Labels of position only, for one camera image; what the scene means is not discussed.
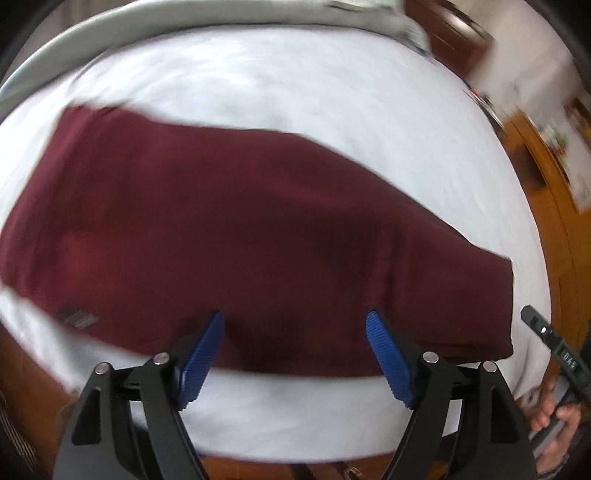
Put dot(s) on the maroon pants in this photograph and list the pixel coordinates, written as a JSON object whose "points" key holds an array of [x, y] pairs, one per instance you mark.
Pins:
{"points": [[231, 240]]}

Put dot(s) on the wooden desk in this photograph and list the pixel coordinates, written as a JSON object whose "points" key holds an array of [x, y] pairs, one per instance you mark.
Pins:
{"points": [[549, 203]]}

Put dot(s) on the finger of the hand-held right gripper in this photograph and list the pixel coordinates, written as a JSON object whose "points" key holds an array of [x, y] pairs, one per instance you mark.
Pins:
{"points": [[538, 325]]}

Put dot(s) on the grey duvet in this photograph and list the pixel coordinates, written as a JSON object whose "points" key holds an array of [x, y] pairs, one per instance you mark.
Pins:
{"points": [[184, 9]]}

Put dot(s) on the person's right hand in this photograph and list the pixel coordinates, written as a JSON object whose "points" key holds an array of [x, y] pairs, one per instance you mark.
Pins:
{"points": [[568, 429]]}

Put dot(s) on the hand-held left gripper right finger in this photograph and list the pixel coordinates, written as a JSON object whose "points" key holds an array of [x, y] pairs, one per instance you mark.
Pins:
{"points": [[390, 360]]}

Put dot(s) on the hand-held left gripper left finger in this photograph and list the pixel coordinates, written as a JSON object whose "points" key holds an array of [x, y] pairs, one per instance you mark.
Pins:
{"points": [[201, 364]]}

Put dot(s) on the dark wooden headboard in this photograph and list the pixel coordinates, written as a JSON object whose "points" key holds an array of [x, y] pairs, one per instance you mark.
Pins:
{"points": [[455, 32]]}

